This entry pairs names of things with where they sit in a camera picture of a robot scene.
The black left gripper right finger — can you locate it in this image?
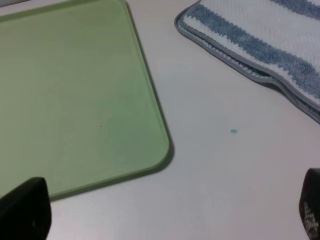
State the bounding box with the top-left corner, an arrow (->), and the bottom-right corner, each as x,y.
299,168 -> 320,240

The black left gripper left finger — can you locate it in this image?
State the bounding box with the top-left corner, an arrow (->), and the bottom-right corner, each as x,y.
0,177 -> 52,240

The green plastic tray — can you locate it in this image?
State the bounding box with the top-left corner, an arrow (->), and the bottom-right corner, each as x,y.
0,0 -> 170,200

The blue white striped towel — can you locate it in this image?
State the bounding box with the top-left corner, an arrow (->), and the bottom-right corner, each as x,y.
174,0 -> 320,122

